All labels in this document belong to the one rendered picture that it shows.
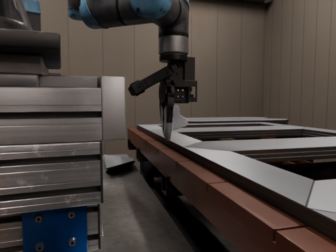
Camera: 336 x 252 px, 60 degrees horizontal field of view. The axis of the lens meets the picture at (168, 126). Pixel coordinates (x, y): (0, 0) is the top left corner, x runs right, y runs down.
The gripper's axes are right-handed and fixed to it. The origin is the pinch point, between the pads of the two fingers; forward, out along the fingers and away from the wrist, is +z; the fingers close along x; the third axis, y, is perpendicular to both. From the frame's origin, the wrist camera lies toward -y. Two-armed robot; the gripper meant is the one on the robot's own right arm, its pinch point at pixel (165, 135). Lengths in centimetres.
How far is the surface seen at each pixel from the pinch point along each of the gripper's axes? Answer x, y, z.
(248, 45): 323, 208, -93
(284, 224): -45.0, 1.9, 4.7
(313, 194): -41.6, 8.5, 2.9
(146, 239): -15.1, -7.8, 19.3
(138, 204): 5.4, -6.3, 19.2
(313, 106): 231, 247, -3
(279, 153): -10.1, 26.3, 3.9
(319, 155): -11.2, 37.0, 4.8
